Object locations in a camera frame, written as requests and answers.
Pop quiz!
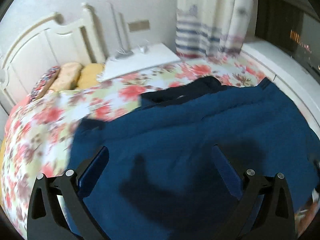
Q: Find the navy blue padded jacket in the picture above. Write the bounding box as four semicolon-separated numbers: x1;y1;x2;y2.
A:
68;79;319;239

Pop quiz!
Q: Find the floral bed sheet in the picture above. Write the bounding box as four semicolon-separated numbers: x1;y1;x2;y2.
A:
1;55;319;239

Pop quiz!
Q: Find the patterned red blue pillow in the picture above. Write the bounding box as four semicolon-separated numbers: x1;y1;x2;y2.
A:
29;66;61;102

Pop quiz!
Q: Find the peach floral pillow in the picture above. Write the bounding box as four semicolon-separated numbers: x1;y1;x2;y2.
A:
49;62;83;92

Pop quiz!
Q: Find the yellow pillow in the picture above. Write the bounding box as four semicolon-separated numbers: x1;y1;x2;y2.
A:
77;63;104;89

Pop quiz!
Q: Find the white window sill ledge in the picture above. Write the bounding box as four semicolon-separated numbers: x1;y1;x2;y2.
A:
241;40;319;135

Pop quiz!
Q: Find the white wooden headboard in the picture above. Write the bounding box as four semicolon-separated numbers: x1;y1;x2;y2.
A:
1;3;106;112

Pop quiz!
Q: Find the white bedside table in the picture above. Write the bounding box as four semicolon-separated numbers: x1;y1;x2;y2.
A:
97;43;181;82

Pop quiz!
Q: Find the striped sailboat curtain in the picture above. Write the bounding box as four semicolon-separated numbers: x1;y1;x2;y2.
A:
175;0;258;58

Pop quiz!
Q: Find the white charger with cable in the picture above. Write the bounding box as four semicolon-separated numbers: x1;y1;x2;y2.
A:
137;40;149;54

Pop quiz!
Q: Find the wall switch panel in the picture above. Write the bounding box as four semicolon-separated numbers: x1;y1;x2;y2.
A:
127;20;150;33

